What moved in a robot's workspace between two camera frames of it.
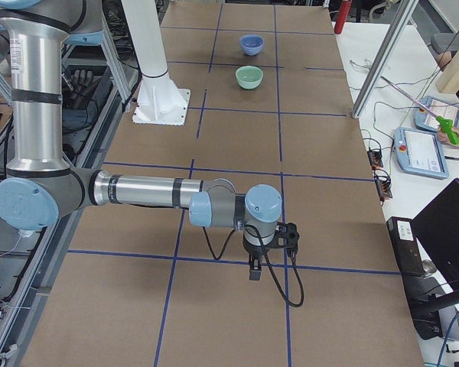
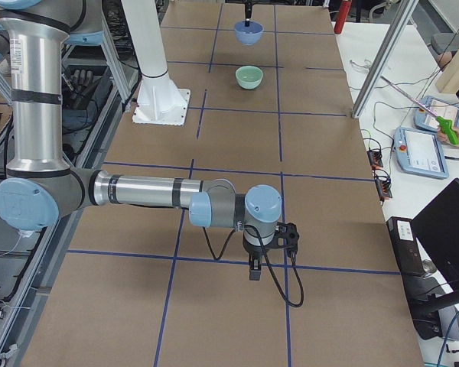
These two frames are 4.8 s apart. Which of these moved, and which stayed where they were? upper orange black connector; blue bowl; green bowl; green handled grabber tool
Moved: blue bowl
Stayed: green handled grabber tool; upper orange black connector; green bowl
